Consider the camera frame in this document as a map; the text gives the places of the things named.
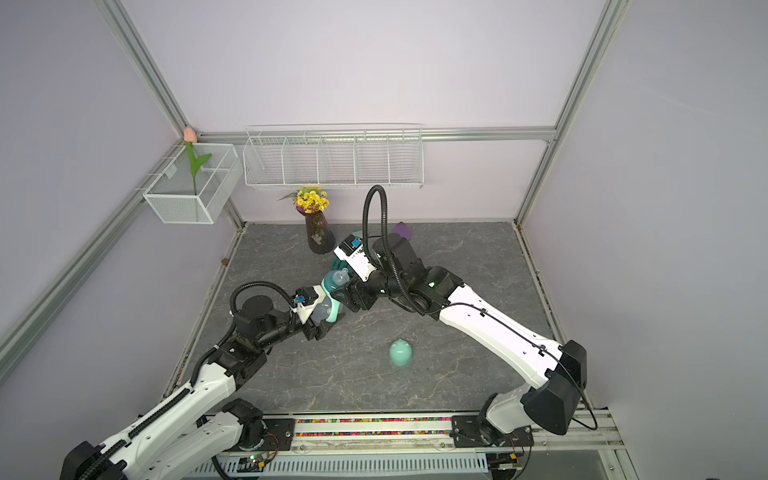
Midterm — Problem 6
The clear baby bottle body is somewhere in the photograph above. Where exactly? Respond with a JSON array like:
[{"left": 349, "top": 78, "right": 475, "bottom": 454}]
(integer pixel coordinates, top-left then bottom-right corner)
[{"left": 310, "top": 291, "right": 344, "bottom": 322}]

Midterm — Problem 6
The teal bottle collar with nipple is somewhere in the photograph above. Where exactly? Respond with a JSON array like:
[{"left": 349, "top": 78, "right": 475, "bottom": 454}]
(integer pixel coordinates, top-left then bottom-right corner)
[{"left": 322, "top": 268, "right": 350, "bottom": 295}]

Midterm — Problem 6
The mint bottle cap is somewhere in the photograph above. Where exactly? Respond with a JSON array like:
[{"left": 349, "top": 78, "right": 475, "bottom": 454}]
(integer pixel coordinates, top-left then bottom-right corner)
[{"left": 389, "top": 339, "right": 413, "bottom": 367}]

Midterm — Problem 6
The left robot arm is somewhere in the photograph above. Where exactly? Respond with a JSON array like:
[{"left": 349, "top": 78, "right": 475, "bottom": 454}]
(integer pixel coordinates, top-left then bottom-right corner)
[{"left": 60, "top": 281, "right": 342, "bottom": 479}]

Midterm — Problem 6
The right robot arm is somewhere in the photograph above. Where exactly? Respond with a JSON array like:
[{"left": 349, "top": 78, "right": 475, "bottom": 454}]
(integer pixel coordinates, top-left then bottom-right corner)
[{"left": 332, "top": 233, "right": 587, "bottom": 445}]

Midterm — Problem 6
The dark glass vase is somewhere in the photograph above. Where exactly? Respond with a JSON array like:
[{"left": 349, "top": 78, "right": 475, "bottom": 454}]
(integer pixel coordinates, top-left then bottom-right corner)
[{"left": 303, "top": 211, "right": 336, "bottom": 254}]

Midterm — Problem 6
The yellow flower bouquet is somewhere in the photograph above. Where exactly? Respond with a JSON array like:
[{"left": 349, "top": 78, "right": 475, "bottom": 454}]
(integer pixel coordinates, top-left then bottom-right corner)
[{"left": 280, "top": 185, "right": 330, "bottom": 214}]

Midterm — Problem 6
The green circuit board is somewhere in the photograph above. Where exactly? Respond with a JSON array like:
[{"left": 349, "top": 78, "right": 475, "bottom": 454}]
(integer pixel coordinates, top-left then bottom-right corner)
[{"left": 236, "top": 456, "right": 268, "bottom": 473}]

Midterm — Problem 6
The artificial pink tulip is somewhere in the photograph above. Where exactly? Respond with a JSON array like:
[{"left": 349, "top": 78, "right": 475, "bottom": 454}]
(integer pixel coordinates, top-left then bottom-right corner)
[{"left": 183, "top": 127, "right": 212, "bottom": 195}]

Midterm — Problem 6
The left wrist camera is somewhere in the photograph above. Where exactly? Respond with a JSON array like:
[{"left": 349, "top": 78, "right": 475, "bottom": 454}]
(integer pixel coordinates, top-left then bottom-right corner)
[{"left": 293, "top": 285, "right": 326, "bottom": 324}]

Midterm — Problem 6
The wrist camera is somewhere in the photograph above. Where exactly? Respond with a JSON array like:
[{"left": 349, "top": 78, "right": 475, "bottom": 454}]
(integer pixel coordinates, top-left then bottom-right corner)
[
  {"left": 293, "top": 285, "right": 326, "bottom": 324},
  {"left": 333, "top": 234, "right": 377, "bottom": 282}
]

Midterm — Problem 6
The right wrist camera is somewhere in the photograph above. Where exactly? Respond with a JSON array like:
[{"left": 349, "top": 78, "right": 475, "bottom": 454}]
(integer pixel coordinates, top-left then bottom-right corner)
[{"left": 333, "top": 234, "right": 377, "bottom": 282}]

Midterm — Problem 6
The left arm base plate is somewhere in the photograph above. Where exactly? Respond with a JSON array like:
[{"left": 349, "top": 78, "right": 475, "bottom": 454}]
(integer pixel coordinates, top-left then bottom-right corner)
[{"left": 236, "top": 417, "right": 296, "bottom": 452}]

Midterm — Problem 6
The white wire wall shelf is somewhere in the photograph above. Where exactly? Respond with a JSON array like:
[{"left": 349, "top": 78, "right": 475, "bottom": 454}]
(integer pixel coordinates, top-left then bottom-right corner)
[{"left": 243, "top": 123, "right": 424, "bottom": 189}]

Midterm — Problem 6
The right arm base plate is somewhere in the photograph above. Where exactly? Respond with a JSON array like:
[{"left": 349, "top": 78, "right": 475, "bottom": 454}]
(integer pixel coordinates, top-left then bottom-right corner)
[{"left": 449, "top": 415, "right": 534, "bottom": 448}]

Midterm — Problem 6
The white mesh wall basket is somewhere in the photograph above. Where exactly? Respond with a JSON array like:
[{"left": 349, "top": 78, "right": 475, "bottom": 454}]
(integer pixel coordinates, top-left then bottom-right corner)
[{"left": 143, "top": 142, "right": 243, "bottom": 225}]

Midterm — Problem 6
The white ventilated cable duct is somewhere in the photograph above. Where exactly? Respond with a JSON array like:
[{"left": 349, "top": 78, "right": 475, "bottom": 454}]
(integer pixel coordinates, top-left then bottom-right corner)
[{"left": 219, "top": 452, "right": 491, "bottom": 479}]

